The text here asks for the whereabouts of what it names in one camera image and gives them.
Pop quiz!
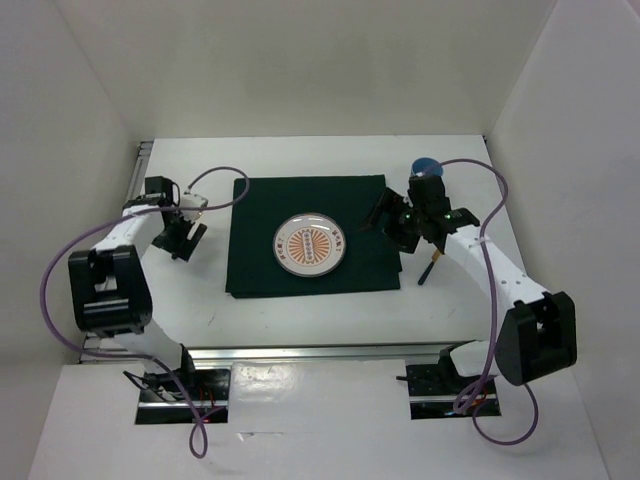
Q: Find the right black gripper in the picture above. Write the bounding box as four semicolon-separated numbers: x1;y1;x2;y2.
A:
357;187;426;254

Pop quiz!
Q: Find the gold knife black handle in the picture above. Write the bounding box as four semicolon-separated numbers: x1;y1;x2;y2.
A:
417;249;442;286

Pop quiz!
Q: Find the dark green cloth placemat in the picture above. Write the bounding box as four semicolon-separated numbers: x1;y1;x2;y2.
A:
226;175;402;299

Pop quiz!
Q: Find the round plate orange sunburst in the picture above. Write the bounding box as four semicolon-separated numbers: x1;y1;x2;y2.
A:
272;213;347;278

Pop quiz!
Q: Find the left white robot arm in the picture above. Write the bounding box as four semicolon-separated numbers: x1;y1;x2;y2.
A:
68;176;208;399

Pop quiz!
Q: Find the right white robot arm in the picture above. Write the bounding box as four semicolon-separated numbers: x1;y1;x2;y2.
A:
363;175;577;392

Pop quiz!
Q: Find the blue plastic cup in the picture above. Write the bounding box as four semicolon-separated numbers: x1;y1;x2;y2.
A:
410;157;443;177

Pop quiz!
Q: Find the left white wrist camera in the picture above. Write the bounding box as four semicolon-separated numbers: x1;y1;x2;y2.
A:
180;191;208;222

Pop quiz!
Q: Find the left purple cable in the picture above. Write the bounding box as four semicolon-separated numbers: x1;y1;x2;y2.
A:
39;166;251;460

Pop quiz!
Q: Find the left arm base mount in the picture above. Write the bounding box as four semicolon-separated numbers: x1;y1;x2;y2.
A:
123;368;231;425

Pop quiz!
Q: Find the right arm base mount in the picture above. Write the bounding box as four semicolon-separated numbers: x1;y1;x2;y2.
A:
396;350;501;420

